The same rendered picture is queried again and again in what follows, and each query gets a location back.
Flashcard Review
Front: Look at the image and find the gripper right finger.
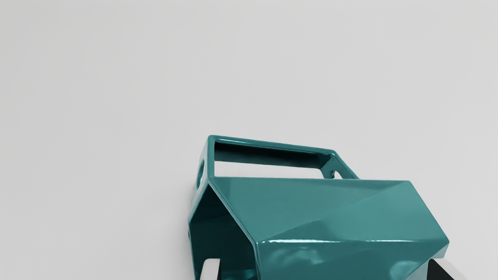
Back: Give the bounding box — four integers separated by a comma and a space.
421, 257, 468, 280

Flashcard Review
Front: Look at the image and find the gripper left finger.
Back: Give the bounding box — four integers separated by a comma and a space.
200, 258, 221, 280

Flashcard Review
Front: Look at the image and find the teal faceted mug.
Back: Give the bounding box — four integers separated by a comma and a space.
188, 135, 450, 280

